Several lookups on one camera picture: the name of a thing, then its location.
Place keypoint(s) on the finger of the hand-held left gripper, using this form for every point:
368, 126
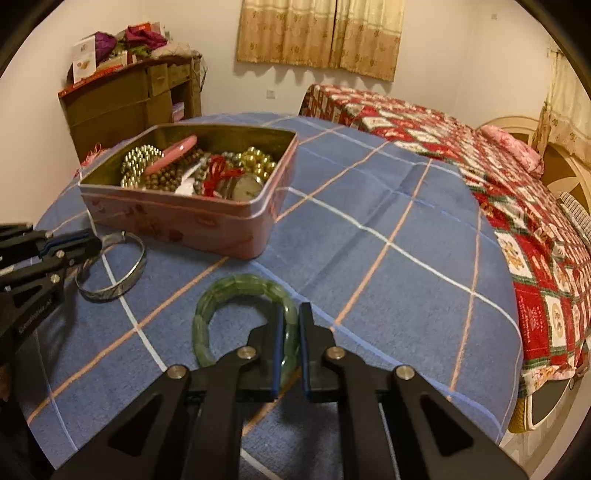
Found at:
69, 241
81, 254

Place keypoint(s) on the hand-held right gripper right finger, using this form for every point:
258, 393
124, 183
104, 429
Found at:
304, 355

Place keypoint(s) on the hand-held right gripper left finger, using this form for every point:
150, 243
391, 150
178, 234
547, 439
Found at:
277, 350

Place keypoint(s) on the silver bangle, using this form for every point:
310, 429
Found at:
134, 277

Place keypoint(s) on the pink metal tin box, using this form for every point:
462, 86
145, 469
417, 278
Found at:
184, 221

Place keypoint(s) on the pink bangle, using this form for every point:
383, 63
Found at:
173, 150

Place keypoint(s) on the silver wristwatch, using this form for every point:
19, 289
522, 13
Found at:
247, 189

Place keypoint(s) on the blue checked blanket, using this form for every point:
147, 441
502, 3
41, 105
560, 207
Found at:
369, 258

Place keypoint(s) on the cardboard boxes with clutter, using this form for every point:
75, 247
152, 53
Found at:
106, 110

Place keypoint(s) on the red flat box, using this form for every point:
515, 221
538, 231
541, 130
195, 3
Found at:
87, 81

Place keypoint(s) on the white printed box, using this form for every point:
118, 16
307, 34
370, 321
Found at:
84, 57

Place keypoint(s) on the purple cloth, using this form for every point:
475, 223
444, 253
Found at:
106, 44

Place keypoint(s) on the magenta cloth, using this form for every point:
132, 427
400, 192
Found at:
145, 37

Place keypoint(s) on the pink floral pillow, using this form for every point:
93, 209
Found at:
512, 145

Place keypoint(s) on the beige patterned curtain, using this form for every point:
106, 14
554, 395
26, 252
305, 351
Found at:
369, 41
568, 106
286, 32

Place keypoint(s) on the cream wooden bed frame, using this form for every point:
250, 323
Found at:
561, 170

